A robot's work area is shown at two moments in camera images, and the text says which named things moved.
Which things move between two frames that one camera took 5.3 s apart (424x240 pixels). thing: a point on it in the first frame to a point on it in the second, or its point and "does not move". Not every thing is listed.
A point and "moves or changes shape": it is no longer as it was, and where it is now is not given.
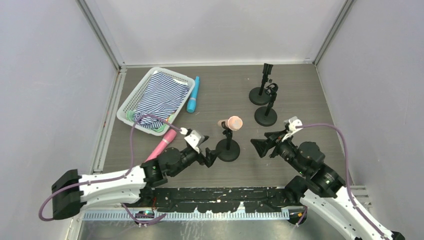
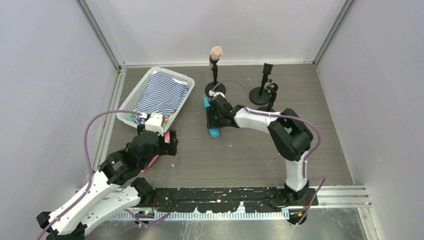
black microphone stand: [229, 149] to [221, 89]
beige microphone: [234, 123] moves or changes shape
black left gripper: [203, 154] to [170, 143]
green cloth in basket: [129, 115] does not move
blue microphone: [192, 101] to [214, 132]
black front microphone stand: [267, 116] does not move
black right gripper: [274, 145] to [213, 115]
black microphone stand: [259, 96] does not move
